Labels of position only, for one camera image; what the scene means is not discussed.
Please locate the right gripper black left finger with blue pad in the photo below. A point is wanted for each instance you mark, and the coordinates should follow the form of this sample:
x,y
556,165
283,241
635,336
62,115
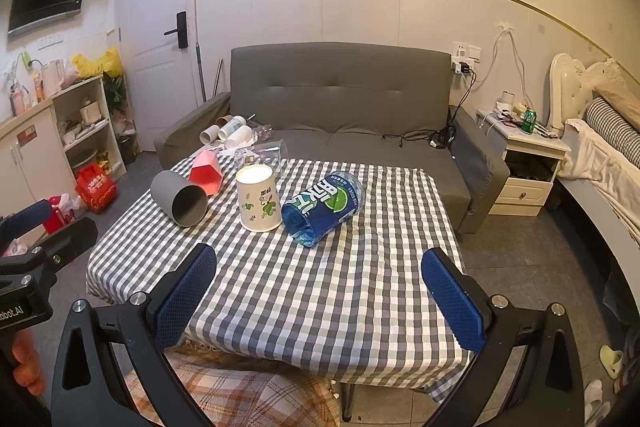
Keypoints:
x,y
88,388

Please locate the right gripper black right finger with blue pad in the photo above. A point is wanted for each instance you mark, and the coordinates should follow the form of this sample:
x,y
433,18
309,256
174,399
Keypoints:
x,y
546,389

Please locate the white paper cup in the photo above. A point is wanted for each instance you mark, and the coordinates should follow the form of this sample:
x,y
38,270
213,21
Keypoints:
x,y
259,201

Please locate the grey cup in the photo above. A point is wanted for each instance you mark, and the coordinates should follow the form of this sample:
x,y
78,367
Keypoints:
x,y
184,202

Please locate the pink hexagonal cup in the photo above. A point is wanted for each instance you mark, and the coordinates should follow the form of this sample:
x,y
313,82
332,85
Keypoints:
x,y
207,173

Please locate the clear printed plastic cup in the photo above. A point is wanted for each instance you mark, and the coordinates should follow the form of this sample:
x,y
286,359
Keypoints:
x,y
273,154

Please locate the blue printed plastic cup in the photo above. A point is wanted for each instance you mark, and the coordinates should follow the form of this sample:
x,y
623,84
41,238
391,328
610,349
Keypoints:
x,y
322,207

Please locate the person's left hand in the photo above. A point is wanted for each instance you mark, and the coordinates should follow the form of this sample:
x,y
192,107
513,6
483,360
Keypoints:
x,y
28,374

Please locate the red and white bag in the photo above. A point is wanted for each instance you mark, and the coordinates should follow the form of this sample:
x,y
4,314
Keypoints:
x,y
64,209

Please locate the white shelf cabinet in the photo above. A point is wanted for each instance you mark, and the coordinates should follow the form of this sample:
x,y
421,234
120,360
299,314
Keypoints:
x,y
42,149

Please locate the plaid orange cloth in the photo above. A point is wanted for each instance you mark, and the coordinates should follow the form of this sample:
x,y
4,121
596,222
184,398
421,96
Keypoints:
x,y
238,391

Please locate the checked tablecloth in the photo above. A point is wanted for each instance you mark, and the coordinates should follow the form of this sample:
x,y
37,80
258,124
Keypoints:
x,y
353,308

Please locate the yellow plastic bag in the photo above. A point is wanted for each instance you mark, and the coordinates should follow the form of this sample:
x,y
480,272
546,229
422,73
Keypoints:
x,y
109,62

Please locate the white bedside table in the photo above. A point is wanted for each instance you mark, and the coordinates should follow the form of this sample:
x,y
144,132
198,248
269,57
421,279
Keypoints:
x,y
533,161

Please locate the white door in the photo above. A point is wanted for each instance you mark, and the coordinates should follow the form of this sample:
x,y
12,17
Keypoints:
x,y
161,84

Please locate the green can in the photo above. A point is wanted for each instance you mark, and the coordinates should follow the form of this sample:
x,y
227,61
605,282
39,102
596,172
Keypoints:
x,y
529,120

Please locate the striped pillow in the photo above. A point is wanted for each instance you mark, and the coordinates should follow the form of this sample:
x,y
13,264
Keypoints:
x,y
604,120

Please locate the clear plastic bottle on sofa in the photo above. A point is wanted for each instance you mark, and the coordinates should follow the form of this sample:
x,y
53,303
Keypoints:
x,y
261,132

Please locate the white bed headboard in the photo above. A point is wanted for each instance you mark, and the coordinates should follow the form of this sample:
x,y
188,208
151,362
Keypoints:
x,y
571,86

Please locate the grey sofa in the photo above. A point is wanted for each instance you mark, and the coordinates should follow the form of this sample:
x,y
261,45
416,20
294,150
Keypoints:
x,y
360,103

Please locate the black door handle lock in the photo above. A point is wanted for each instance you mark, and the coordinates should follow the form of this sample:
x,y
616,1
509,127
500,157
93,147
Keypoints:
x,y
180,31

